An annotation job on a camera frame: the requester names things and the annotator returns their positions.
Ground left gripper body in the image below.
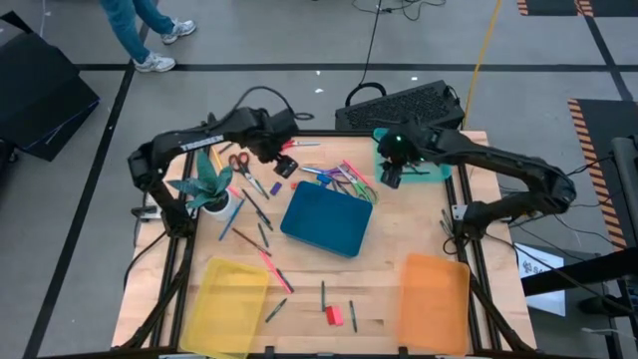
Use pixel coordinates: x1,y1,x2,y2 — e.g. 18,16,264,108
258,137,293,164

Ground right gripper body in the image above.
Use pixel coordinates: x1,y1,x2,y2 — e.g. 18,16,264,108
379,139,413,170

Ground red scissors with black grips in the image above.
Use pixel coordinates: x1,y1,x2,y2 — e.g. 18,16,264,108
227,151,271,200

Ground blue plastic bin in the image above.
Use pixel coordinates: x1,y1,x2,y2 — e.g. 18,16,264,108
279,179,375,259

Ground green plant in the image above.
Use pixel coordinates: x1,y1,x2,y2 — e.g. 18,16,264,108
166,148,241,223

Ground brown pencil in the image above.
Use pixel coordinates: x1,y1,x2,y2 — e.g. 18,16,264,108
231,226,273,258

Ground pink pen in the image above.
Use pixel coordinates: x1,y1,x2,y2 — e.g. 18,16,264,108
342,159,374,189
258,250,294,295

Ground yellow plastic bin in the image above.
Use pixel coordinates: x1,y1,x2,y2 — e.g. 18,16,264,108
178,255,271,359

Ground purple scissors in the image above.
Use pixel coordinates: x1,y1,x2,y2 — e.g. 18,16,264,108
297,166,353,186

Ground teal plastic bin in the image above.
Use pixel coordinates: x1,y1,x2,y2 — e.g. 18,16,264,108
372,127,454,184

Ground green scissors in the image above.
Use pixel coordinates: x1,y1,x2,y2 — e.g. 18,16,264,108
337,163,379,205

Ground black computer case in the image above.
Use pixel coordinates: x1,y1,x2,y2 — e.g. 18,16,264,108
334,79,466,132

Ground blue pen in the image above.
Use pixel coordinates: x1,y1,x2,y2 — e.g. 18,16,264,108
217,198,246,242

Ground orange plastic bin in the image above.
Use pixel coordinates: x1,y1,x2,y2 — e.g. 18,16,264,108
396,252,473,356

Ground white printed sign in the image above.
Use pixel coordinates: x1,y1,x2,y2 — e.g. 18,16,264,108
515,242,568,318

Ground person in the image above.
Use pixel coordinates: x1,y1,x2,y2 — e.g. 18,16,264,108
98,0,198,75

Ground small black striped floor mat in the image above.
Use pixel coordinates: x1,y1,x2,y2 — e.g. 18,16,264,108
516,0,638,18

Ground black stand beam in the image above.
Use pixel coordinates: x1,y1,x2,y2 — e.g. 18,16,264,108
520,247,638,298

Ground large black striped floor mat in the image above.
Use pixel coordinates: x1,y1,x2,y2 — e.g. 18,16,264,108
567,98,638,250

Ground grey pole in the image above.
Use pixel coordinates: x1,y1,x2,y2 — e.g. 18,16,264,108
611,135,638,235

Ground black folded floor case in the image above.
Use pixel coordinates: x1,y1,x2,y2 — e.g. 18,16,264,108
0,10,101,162

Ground black hanging cable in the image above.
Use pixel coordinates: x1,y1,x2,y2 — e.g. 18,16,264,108
345,0,448,109

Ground yellow hanging cable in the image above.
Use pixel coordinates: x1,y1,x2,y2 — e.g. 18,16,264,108
462,0,503,130

